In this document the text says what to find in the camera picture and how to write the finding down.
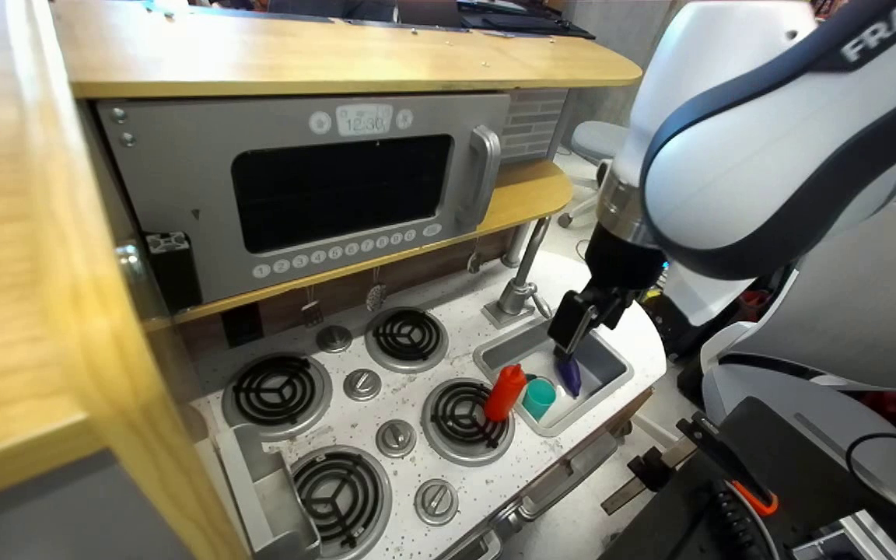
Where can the teal plastic cup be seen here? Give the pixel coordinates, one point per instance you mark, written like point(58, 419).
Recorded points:
point(539, 395)

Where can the grey toy faucet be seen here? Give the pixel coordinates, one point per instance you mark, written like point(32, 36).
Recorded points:
point(527, 268)

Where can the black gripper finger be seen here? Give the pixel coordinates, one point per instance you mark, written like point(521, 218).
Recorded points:
point(565, 318)
point(593, 320)

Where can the silver stove knob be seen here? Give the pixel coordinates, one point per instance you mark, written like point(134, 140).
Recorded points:
point(363, 383)
point(434, 500)
point(334, 337)
point(396, 436)

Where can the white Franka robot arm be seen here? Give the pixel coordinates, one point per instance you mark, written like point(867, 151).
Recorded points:
point(759, 164)

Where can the black toy stove burner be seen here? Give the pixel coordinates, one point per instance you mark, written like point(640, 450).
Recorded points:
point(274, 388)
point(406, 337)
point(339, 496)
point(459, 422)

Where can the black clip beside microwave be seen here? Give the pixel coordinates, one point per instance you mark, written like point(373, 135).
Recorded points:
point(168, 268)

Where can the grey toy microwave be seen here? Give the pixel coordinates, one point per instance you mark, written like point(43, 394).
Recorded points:
point(334, 190)

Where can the wooden toy kitchen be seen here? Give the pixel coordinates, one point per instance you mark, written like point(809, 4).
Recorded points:
point(14, 258)

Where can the black perforated robot table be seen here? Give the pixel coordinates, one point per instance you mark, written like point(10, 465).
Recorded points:
point(675, 517)

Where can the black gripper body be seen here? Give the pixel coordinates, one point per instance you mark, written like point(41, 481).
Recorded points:
point(621, 271)

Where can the orange black bar clamp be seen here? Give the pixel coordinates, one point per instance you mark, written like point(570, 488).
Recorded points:
point(756, 500)

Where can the grey toy sink basin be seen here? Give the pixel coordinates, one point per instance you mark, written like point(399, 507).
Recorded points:
point(604, 360)

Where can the purple toy eggplant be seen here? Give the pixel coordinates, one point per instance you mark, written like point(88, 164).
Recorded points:
point(570, 375)

